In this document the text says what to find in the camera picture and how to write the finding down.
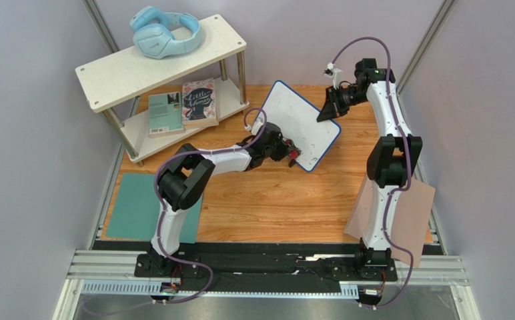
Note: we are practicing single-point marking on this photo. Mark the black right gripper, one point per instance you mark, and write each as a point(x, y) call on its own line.
point(334, 102)

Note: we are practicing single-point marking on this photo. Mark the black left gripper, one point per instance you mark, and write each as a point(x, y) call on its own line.
point(283, 150)

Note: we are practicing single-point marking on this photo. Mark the blue framed whiteboard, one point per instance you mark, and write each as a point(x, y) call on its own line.
point(297, 119)

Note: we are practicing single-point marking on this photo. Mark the red heart eraser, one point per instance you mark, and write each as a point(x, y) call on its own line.
point(293, 151)

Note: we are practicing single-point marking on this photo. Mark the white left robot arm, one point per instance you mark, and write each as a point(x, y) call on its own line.
point(181, 181)

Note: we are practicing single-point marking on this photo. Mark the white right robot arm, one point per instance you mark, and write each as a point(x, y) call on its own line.
point(392, 160)

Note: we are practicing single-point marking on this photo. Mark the dark floral Little Women book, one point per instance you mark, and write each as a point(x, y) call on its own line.
point(199, 104)

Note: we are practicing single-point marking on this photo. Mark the teal paperback book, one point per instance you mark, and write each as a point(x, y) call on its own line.
point(165, 117)

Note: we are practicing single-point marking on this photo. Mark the white two-tier shelf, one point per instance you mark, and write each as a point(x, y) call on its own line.
point(127, 74)

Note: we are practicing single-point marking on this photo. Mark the pink mat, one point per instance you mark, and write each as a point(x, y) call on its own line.
point(411, 218)

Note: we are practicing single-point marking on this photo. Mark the teal green mat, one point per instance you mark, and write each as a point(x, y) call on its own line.
point(136, 209)

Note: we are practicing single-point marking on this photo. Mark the blue headphones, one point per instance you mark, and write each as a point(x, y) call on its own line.
point(151, 34)

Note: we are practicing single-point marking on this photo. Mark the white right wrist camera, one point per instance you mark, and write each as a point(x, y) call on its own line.
point(333, 73)

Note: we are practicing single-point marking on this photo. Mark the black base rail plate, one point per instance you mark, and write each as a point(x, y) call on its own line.
point(264, 267)

